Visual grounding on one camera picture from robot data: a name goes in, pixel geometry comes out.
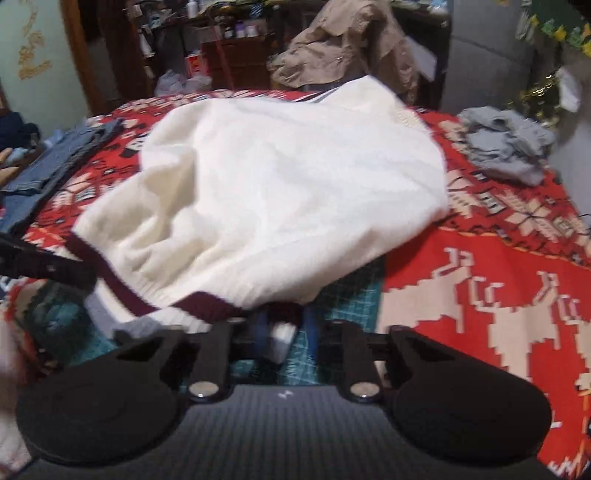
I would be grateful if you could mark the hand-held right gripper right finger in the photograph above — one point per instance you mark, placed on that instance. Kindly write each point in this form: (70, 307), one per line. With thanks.
(312, 339)

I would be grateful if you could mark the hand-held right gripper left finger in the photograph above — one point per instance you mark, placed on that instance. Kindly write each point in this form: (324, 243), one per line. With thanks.
(261, 339)

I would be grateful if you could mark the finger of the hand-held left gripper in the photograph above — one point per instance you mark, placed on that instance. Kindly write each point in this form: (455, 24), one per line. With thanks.
(51, 265)

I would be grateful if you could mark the white sweater with maroon trim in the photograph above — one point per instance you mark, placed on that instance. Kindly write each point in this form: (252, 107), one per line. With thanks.
(286, 184)

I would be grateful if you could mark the dark blue clothes pile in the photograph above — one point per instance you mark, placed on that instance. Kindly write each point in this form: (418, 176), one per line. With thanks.
(16, 131)

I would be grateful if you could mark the green cutting mat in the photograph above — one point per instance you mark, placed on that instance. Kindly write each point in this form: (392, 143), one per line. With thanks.
(355, 304)

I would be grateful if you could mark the folded blue jeans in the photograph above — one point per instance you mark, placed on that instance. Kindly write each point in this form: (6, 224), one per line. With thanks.
(55, 166)

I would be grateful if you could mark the red patterned blanket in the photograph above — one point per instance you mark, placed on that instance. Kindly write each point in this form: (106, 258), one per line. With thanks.
(498, 258)

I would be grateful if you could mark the white printed plastic bag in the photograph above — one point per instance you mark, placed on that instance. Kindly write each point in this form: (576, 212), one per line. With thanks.
(182, 84)

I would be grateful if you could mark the red and white box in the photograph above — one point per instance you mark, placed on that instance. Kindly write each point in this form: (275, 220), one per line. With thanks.
(195, 63)

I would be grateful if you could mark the crumpled grey garment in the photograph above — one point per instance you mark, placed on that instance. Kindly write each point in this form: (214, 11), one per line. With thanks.
(505, 143)

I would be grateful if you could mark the wooden drawer cabinet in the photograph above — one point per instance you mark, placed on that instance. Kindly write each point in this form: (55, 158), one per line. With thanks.
(240, 64)

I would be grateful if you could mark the cluttered shelf unit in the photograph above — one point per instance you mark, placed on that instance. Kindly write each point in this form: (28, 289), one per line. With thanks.
(198, 23)

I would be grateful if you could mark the beige jacket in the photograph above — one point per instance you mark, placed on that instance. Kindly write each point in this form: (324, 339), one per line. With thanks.
(341, 41)

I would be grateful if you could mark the black table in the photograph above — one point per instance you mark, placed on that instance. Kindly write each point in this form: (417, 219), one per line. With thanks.
(427, 55)

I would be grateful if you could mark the small christmas tree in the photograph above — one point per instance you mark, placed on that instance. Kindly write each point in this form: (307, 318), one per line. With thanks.
(540, 99)

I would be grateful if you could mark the grey refrigerator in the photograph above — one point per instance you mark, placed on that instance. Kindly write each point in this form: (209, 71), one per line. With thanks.
(485, 55)

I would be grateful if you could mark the white hanging bag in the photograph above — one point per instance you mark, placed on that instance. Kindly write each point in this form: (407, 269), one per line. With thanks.
(569, 90)

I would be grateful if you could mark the green christmas wall cloth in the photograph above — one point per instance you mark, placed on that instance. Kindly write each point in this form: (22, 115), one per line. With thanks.
(558, 21)

